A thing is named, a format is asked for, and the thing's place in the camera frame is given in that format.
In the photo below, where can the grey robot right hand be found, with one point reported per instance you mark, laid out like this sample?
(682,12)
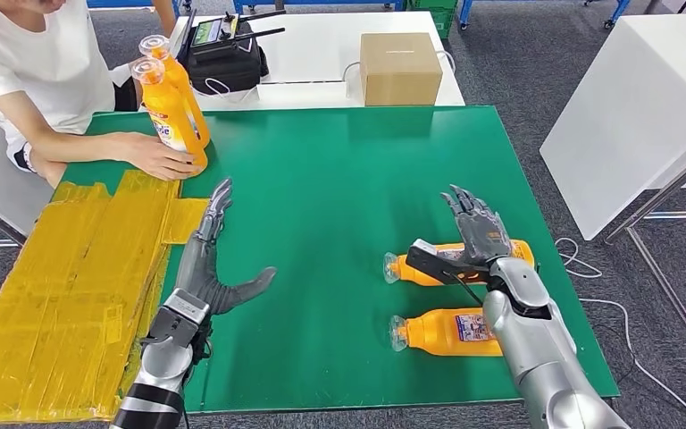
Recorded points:
(482,231)

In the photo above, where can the person's right hand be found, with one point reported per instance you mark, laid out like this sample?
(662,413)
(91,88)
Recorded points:
(156,160)

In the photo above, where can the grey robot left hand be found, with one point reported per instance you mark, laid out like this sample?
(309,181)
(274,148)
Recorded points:
(201,272)

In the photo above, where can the orange detergent bottle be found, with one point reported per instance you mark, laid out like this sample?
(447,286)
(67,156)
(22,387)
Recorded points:
(180,74)
(405,272)
(165,106)
(432,337)

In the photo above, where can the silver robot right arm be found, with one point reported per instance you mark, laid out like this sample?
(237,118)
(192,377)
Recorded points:
(532,343)

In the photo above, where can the person's right forearm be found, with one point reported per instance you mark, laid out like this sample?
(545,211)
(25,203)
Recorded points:
(76,147)

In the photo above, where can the black carry bag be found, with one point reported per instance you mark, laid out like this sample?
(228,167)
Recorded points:
(230,71)

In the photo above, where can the black remote controller with screen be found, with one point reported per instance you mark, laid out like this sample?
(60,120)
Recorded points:
(213,29)

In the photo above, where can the yellow taped cardboard sheet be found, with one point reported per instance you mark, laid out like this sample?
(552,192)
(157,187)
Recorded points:
(53,308)

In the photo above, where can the person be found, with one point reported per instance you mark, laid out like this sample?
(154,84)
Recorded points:
(35,59)

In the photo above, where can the brown cardboard box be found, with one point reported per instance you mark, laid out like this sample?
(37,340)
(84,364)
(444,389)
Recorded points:
(399,77)

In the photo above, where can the white table with metal legs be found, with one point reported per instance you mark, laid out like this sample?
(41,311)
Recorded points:
(633,118)

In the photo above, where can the green plastic crate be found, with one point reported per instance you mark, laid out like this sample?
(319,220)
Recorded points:
(440,18)

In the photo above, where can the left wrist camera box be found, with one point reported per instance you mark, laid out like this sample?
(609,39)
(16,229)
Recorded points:
(183,308)

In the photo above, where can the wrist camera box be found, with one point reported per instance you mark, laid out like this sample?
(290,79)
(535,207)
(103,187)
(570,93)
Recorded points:
(183,308)
(432,266)

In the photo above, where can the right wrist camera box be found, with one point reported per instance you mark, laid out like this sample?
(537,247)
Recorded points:
(432,266)

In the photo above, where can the blue metal rack frame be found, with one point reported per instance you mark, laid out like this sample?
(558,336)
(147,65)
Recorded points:
(464,12)
(112,2)
(319,2)

